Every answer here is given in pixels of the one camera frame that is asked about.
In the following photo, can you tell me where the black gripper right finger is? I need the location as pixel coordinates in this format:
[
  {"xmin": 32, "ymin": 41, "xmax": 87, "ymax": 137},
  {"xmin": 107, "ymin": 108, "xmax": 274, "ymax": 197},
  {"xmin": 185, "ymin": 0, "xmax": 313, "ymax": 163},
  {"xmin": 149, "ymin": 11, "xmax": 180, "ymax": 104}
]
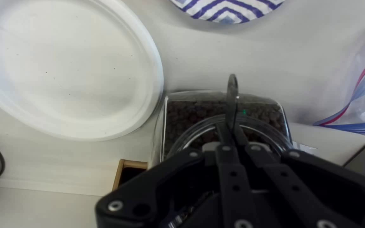
[{"xmin": 232, "ymin": 128, "xmax": 365, "ymax": 228}]

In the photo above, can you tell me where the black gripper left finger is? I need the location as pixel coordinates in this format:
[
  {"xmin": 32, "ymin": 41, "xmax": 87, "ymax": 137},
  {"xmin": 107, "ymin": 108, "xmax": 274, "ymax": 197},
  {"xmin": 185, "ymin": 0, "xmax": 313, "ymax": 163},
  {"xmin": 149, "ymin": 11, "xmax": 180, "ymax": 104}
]
[{"xmin": 94, "ymin": 122, "xmax": 244, "ymax": 228}]

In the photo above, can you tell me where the black coffee scoop spoon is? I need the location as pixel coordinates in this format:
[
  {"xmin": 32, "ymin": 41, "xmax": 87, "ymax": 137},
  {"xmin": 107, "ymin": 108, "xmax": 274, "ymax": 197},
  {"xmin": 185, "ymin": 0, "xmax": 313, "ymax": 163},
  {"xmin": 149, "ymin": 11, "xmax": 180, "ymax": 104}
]
[{"xmin": 226, "ymin": 74, "xmax": 240, "ymax": 130}]

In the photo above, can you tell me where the glass coffee bean jar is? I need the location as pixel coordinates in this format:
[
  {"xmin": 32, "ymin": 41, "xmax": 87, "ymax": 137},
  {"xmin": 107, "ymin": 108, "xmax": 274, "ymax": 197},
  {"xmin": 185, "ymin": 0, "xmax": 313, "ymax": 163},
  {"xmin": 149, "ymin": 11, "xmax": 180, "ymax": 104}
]
[{"xmin": 154, "ymin": 92, "xmax": 293, "ymax": 163}]

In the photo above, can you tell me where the wooden pod organizer rack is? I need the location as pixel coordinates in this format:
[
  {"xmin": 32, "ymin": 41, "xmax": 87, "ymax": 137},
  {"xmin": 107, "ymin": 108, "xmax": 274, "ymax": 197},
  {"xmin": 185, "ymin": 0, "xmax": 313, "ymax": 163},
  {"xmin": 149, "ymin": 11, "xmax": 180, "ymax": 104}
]
[{"xmin": 113, "ymin": 160, "xmax": 149, "ymax": 191}]

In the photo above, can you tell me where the blue patterned paper bowl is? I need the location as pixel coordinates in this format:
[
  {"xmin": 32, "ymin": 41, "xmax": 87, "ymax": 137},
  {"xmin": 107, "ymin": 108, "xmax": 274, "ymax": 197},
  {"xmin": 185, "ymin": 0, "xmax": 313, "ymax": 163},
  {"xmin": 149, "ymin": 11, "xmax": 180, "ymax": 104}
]
[{"xmin": 170, "ymin": 0, "xmax": 286, "ymax": 26}]

